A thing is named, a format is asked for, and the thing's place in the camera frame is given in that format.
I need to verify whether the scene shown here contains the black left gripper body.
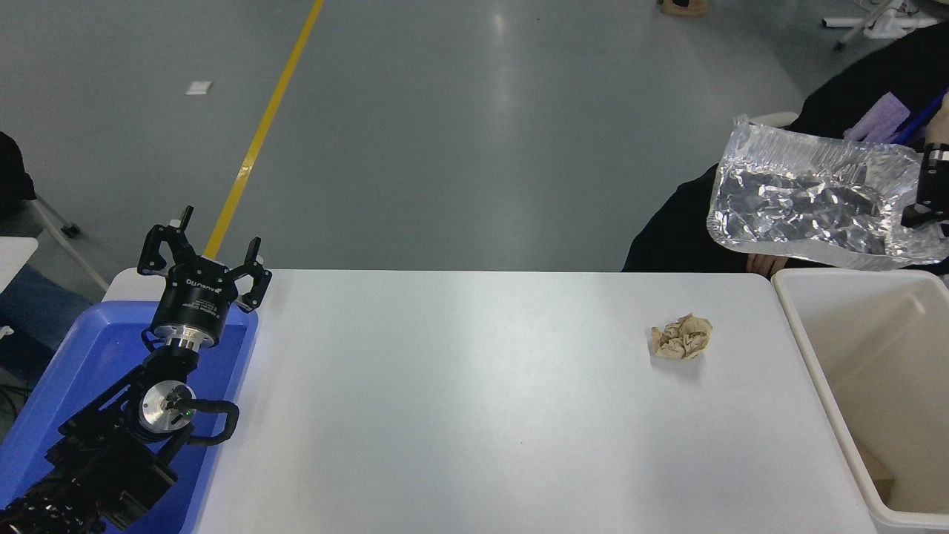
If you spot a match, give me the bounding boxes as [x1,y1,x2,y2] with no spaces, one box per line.
[151,257,239,344]

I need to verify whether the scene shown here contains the foil tray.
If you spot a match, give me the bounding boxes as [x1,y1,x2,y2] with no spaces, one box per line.
[706,115,949,269]

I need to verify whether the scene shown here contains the person's hand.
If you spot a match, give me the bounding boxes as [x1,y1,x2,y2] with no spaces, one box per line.
[747,254,791,279]

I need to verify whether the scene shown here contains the blue plastic tray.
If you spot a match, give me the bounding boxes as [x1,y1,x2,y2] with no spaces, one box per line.
[0,300,259,534]

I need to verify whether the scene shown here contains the small white table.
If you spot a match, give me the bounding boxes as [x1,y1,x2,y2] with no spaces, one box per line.
[0,236,39,294]

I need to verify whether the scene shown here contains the person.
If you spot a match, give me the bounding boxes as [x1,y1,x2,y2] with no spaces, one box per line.
[623,22,949,277]
[0,130,91,372]

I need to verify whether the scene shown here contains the large pale plastic bin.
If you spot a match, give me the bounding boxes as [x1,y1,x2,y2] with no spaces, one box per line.
[771,267,949,534]

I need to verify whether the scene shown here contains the white wheeled stand base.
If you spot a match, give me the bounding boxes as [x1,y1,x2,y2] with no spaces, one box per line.
[821,0,942,51]

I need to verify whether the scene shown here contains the crumpled tan paper ball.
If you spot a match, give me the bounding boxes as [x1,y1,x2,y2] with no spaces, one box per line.
[651,313,713,361]

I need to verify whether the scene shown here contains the brown cardboard piece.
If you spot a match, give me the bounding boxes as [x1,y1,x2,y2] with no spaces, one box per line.
[855,444,896,501]

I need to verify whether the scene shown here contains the blue lanyard strap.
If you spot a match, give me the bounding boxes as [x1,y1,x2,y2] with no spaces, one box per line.
[890,88,949,145]

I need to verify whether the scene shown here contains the grey chair leg frame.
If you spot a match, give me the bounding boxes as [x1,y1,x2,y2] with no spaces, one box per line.
[30,194,110,291]

